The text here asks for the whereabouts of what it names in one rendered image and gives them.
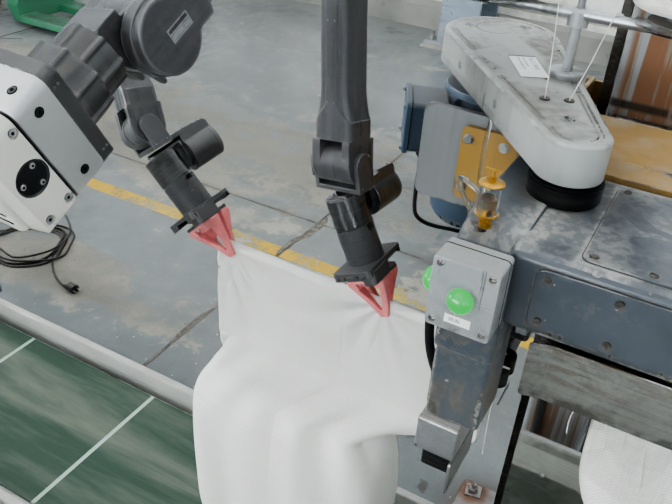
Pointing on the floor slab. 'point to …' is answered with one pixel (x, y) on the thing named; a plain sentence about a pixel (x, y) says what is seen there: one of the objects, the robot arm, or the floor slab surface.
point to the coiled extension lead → (43, 253)
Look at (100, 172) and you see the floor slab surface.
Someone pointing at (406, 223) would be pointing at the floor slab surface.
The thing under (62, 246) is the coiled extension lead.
